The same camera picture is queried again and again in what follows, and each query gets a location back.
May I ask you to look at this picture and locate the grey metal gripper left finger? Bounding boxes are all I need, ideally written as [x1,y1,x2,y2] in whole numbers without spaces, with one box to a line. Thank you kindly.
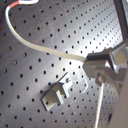
[87,48,114,63]

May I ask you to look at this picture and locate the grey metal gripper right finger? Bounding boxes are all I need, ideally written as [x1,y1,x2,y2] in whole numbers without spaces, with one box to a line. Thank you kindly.
[83,60,126,94]

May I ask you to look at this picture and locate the white cable with red band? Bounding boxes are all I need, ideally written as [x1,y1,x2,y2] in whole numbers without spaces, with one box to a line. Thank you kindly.
[4,0,89,62]

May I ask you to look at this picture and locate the grey metal cable clip bracket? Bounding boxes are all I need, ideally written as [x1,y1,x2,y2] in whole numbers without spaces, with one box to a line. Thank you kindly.
[41,73,72,111]

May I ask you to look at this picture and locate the dark metal frame post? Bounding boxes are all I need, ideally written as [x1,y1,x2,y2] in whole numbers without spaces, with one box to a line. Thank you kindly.
[113,0,128,39]

